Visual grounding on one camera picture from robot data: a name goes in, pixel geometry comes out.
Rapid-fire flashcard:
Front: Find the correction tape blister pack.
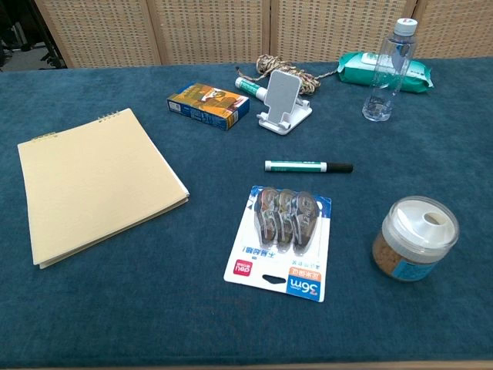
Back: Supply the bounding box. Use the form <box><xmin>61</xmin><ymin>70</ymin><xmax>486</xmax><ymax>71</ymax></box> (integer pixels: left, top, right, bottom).
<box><xmin>223</xmin><ymin>185</ymin><xmax>333</xmax><ymax>303</ymax></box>

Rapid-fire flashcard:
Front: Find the green wet wipes pack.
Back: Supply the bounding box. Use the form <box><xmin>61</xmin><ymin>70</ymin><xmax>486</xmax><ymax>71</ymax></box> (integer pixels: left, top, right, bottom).
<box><xmin>337</xmin><ymin>52</ymin><xmax>434</xmax><ymax>94</ymax></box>

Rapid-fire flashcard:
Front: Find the green white marker black cap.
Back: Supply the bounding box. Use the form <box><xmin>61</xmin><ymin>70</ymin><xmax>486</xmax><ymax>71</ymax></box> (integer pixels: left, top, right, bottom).
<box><xmin>263</xmin><ymin>160</ymin><xmax>354</xmax><ymax>174</ymax></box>

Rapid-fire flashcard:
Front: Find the braided beige rope bundle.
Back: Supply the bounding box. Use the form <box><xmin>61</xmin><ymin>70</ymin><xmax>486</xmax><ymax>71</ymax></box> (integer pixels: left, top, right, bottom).
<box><xmin>235</xmin><ymin>54</ymin><xmax>341</xmax><ymax>96</ymax></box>

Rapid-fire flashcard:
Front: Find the white folding phone stand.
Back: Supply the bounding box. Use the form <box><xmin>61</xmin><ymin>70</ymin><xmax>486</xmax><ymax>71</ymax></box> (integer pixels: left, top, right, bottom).
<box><xmin>257</xmin><ymin>69</ymin><xmax>314</xmax><ymax>136</ymax></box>

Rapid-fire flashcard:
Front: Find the black tripod stand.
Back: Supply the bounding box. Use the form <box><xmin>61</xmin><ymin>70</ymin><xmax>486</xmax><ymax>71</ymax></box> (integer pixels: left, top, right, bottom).
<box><xmin>22</xmin><ymin>0</ymin><xmax>69</xmax><ymax>70</ymax></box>

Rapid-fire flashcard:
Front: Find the blue velvet tablecloth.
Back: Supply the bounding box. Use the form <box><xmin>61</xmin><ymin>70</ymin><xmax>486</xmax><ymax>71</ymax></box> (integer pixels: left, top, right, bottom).
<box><xmin>0</xmin><ymin>56</ymin><xmax>493</xmax><ymax>366</ymax></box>

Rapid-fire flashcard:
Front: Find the cream spiral notebook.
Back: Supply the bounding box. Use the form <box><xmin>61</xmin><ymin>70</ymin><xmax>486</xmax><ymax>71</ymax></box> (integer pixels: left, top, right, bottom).
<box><xmin>17</xmin><ymin>107</ymin><xmax>191</xmax><ymax>270</ymax></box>

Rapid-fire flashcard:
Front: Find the blue and orange cardboard box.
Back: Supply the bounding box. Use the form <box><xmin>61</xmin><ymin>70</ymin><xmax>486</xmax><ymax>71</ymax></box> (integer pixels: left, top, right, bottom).
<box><xmin>166</xmin><ymin>82</ymin><xmax>250</xmax><ymax>132</ymax></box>

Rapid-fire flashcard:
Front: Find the clear plastic water bottle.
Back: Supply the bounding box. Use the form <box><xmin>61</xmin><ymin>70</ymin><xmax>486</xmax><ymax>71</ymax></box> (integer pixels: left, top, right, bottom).
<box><xmin>361</xmin><ymin>17</ymin><xmax>420</xmax><ymax>123</ymax></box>

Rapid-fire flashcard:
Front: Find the woven rattan folding screen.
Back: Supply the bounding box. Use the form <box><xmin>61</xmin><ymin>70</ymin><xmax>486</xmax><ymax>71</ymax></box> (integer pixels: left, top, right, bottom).
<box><xmin>33</xmin><ymin>0</ymin><xmax>493</xmax><ymax>69</ymax></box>

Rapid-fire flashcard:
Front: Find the green and white glue stick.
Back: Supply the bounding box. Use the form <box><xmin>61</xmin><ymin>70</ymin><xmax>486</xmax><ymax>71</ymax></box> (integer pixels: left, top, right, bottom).
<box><xmin>234</xmin><ymin>76</ymin><xmax>270</xmax><ymax>103</ymax></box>

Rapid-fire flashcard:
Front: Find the clear jar with white lid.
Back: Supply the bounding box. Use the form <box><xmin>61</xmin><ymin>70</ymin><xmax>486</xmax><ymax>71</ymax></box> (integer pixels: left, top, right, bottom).
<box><xmin>371</xmin><ymin>195</ymin><xmax>461</xmax><ymax>283</ymax></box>

